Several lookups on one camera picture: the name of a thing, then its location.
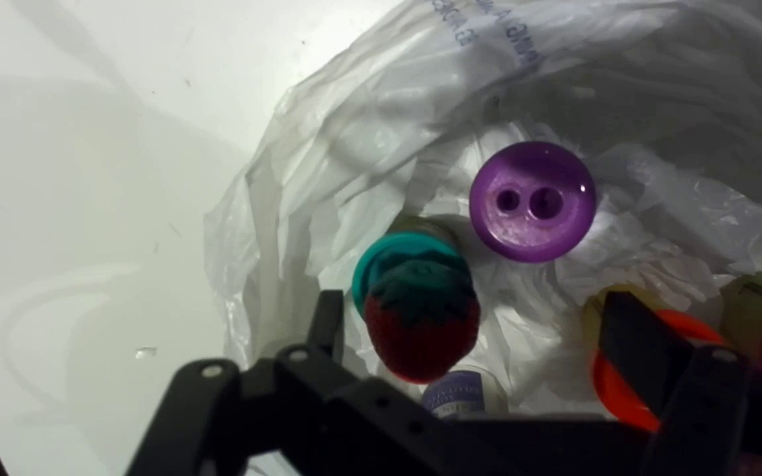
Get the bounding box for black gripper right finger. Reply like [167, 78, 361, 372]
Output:
[599, 289, 762, 476]

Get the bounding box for white plastic bag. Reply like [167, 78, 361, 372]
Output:
[202, 0, 762, 420]

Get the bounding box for small tub purple lid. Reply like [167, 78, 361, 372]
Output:
[466, 137, 602, 264]

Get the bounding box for small tub orange lid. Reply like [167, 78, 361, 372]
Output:
[585, 302, 731, 437]

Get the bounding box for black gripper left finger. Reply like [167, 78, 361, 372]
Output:
[126, 289, 525, 476]

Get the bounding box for red toy strawberry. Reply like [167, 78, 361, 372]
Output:
[361, 258, 485, 387]

